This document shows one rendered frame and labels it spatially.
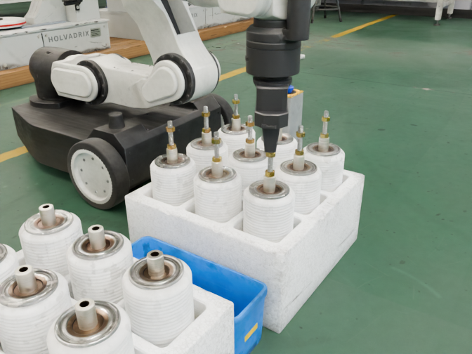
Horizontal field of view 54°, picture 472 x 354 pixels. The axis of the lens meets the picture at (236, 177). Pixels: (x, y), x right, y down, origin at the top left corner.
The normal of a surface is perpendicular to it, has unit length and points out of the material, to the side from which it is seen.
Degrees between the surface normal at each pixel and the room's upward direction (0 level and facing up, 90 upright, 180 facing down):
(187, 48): 52
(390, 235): 0
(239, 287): 88
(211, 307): 0
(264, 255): 90
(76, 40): 90
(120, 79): 90
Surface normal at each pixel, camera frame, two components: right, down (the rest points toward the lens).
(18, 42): 0.84, 0.23
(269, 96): -0.07, 0.43
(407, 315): 0.00, -0.90
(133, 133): 0.59, -0.47
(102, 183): -0.54, 0.36
